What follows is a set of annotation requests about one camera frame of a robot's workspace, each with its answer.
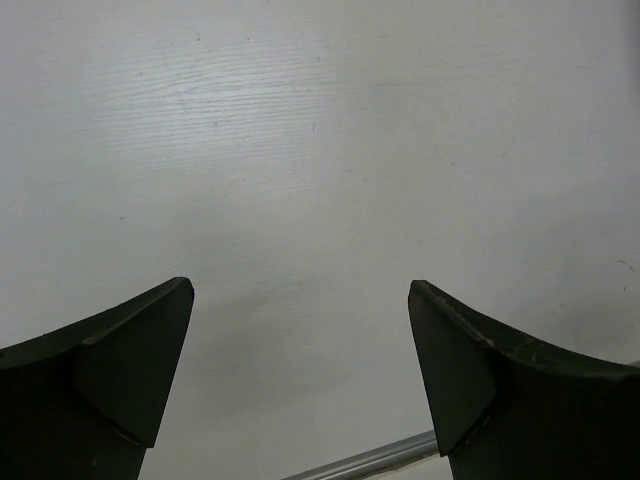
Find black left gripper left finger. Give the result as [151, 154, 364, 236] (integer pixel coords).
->
[1, 277, 194, 479]

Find aluminium front table rail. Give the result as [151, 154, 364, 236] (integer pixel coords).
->
[285, 430, 439, 480]

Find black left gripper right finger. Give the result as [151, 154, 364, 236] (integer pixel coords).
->
[408, 280, 639, 479]

